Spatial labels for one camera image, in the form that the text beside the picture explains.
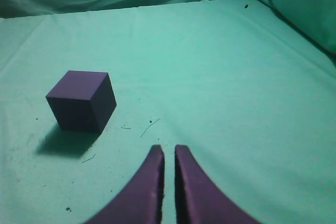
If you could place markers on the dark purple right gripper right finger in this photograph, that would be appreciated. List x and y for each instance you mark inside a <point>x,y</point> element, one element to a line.
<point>197,198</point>

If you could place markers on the green table cloth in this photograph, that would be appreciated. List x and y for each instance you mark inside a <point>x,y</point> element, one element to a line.
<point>248,85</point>

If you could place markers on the dark purple cube block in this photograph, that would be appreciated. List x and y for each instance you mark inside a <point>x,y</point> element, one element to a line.
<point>82,101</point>

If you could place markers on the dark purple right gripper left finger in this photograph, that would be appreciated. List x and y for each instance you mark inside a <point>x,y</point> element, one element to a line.
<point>141,199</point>

